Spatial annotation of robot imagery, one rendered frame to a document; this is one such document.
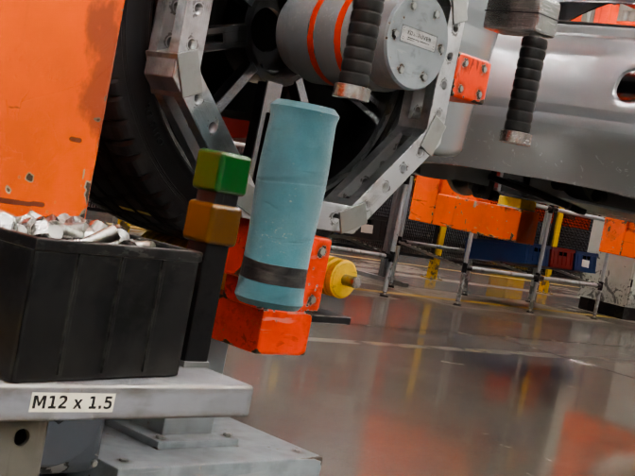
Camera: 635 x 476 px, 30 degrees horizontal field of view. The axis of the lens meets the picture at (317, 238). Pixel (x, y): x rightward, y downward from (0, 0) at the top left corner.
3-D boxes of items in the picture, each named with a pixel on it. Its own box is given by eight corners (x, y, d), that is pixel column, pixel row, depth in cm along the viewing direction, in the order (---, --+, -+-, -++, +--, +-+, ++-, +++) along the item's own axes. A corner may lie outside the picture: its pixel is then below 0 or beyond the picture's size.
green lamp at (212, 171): (219, 192, 118) (227, 152, 117) (247, 197, 115) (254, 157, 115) (189, 187, 115) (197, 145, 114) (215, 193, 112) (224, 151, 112)
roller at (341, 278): (235, 265, 196) (242, 230, 196) (366, 303, 176) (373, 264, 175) (209, 263, 192) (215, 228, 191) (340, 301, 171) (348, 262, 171)
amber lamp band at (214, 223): (210, 241, 118) (217, 201, 118) (237, 248, 115) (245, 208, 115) (180, 237, 115) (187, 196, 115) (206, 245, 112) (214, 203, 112)
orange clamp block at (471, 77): (413, 91, 189) (447, 101, 195) (452, 95, 184) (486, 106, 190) (421, 47, 189) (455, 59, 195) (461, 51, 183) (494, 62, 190)
